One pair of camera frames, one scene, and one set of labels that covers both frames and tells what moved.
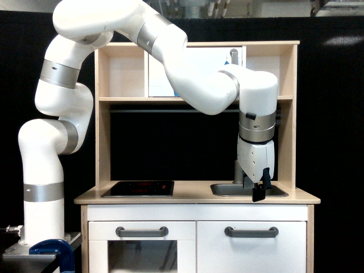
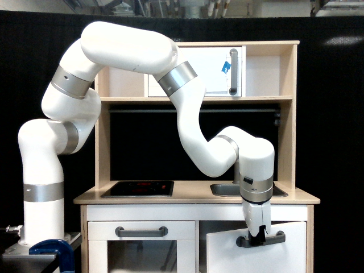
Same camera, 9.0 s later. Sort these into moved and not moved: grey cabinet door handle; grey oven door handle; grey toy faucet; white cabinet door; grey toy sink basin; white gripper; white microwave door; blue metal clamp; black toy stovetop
Moved: white cabinet door; grey cabinet door handle; white gripper
Not moved: white microwave door; blue metal clamp; grey toy sink basin; grey toy faucet; black toy stovetop; grey oven door handle
